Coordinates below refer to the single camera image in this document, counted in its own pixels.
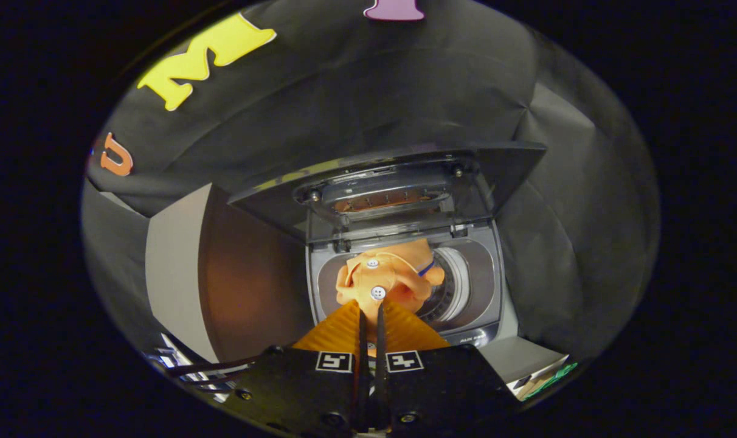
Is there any white box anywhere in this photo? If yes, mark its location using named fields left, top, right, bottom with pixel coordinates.
left=478, top=336, right=570, bottom=399

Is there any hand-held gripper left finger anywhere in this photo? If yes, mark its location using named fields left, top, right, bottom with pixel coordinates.
left=223, top=299, right=370, bottom=436

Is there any green object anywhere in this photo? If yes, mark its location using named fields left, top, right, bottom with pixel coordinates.
left=519, top=363, right=580, bottom=402

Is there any grey washing machine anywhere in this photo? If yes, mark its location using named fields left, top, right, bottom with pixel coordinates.
left=305, top=219, right=520, bottom=349

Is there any black cable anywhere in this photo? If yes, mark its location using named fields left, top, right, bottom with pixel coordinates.
left=156, top=356, right=261, bottom=386

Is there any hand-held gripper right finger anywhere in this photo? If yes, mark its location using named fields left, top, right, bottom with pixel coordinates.
left=376, top=298, right=520, bottom=435

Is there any dark washing machine lid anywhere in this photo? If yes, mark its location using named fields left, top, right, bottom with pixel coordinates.
left=227, top=141, right=547, bottom=245

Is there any black backdrop cloth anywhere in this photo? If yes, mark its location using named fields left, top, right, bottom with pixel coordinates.
left=81, top=0, right=661, bottom=366

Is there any orange polo shirt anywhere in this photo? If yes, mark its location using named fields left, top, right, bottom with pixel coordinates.
left=335, top=238, right=446, bottom=317

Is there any white equipment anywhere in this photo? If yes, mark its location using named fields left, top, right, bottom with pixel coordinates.
left=142, top=332, right=229, bottom=403

